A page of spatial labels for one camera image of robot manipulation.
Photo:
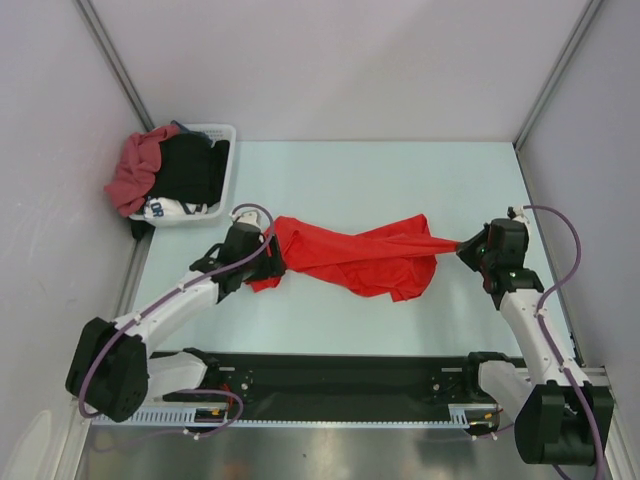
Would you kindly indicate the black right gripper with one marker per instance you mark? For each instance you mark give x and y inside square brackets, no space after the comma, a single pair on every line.
[464,251]

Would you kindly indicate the aluminium corner post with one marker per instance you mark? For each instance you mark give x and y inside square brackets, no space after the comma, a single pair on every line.
[568,52]
[106,47]

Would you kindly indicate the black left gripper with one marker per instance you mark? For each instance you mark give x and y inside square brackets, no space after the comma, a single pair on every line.
[273,265]

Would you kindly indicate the white slotted cable duct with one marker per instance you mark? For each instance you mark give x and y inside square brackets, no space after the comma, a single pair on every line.
[458,416]

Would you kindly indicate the black garment in basket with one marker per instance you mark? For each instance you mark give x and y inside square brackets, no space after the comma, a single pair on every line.
[190,170]

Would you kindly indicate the pink crumpled garment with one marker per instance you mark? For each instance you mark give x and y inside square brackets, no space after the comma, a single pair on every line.
[135,172]

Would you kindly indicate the white garment blue letters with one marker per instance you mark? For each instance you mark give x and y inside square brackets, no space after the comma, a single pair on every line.
[165,208]

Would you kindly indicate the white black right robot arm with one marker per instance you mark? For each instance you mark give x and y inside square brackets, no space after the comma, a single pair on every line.
[559,416]

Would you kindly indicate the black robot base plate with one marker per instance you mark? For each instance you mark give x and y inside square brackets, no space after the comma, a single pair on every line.
[331,388]

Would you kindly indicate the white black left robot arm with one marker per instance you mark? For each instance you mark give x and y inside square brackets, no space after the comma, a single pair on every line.
[115,370]

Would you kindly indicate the left aluminium corner post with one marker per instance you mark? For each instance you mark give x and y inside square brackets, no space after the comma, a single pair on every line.
[106,47]

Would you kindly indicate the right aluminium corner post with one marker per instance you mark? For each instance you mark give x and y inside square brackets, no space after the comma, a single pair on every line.
[568,52]

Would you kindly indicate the red tank top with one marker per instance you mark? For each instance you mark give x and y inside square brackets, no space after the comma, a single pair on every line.
[398,259]

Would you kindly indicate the white plastic laundry basket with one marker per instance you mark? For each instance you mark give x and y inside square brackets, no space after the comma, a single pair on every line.
[210,170]

